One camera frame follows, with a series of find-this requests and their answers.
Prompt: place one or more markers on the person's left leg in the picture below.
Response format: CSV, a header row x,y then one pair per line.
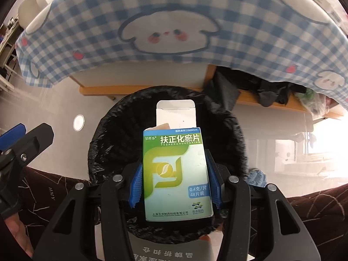
x,y
49,185

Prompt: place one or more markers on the black clothing pile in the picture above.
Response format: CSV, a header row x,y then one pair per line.
x,y
272,89

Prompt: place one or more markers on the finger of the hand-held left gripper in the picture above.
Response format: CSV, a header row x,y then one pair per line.
x,y
13,134
40,138

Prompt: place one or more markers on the blue white slipper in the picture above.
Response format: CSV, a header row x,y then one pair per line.
x,y
256,178

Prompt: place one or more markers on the person's left hand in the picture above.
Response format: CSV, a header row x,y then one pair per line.
x,y
17,236

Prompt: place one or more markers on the blue checked cartoon tablecloth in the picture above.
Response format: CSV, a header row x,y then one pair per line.
x,y
174,19

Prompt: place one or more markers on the wooden table frame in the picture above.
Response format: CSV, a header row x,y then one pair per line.
x,y
152,89

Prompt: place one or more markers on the black lined trash bin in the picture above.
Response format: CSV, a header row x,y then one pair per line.
x,y
114,130

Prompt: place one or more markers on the green white medicine box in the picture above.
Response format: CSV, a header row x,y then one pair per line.
x,y
174,174

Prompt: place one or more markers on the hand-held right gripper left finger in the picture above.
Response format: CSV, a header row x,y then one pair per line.
x,y
136,185

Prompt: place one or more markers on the green plastic bag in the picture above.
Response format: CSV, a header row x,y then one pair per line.
x,y
312,100

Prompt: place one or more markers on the person's right leg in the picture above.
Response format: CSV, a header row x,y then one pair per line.
x,y
320,214

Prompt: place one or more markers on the person's leg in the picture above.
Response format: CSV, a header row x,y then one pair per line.
x,y
320,214
49,185

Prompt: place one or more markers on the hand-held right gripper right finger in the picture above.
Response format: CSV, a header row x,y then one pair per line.
x,y
214,185

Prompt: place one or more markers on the white shelf rack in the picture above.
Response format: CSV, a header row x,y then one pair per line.
x,y
8,49

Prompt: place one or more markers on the round metal floor drain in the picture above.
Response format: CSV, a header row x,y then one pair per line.
x,y
78,122

